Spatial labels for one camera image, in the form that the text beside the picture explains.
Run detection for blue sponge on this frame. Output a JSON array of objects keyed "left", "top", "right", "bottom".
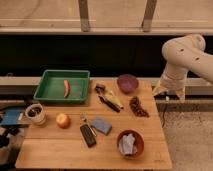
[{"left": 91, "top": 118, "right": 112, "bottom": 135}]

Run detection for red bowl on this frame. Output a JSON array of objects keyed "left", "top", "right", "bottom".
[{"left": 117, "top": 130, "right": 144, "bottom": 159}]

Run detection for grey-blue towel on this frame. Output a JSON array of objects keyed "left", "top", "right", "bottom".
[{"left": 118, "top": 133, "right": 137, "bottom": 155}]

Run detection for brown dried item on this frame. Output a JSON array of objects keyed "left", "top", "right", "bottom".
[{"left": 129, "top": 96, "right": 149, "bottom": 117}]

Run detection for black remote control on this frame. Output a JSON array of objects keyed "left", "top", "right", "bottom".
[{"left": 80, "top": 124, "right": 96, "bottom": 148}]

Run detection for blue box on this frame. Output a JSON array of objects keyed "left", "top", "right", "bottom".
[{"left": 0, "top": 108, "right": 24, "bottom": 126}]

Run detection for green plastic tray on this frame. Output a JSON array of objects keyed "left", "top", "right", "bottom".
[{"left": 34, "top": 70, "right": 90, "bottom": 104}]

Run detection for purple bowl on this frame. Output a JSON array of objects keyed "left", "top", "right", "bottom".
[{"left": 117, "top": 74, "right": 139, "bottom": 94}]

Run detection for orange apple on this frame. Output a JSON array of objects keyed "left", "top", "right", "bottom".
[{"left": 56, "top": 113, "right": 71, "bottom": 129}]

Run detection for white cup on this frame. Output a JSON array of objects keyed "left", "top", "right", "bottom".
[{"left": 25, "top": 103, "right": 46, "bottom": 125}]

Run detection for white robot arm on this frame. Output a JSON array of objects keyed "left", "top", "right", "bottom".
[{"left": 152, "top": 34, "right": 213, "bottom": 102}]

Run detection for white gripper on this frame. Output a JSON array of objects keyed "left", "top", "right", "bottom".
[{"left": 152, "top": 73, "right": 186, "bottom": 102}]

